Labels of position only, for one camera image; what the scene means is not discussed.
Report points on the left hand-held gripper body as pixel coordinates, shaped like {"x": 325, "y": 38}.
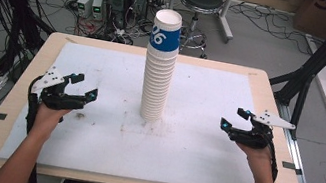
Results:
{"x": 58, "y": 100}

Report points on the stack of white paper cups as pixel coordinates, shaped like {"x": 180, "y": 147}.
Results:
{"x": 159, "y": 70}

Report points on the white table leg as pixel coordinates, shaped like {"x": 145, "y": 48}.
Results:
{"x": 228, "y": 15}

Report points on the person's left hand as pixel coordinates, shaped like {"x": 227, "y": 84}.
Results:
{"x": 46, "y": 120}

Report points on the white foam mat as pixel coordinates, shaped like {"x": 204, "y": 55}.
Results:
{"x": 195, "y": 127}

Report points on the grey power supply unit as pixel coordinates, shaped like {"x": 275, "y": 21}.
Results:
{"x": 98, "y": 7}
{"x": 85, "y": 3}

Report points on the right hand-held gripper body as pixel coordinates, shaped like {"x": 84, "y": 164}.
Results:
{"x": 252, "y": 137}

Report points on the person's right hand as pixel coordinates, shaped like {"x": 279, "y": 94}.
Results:
{"x": 259, "y": 159}

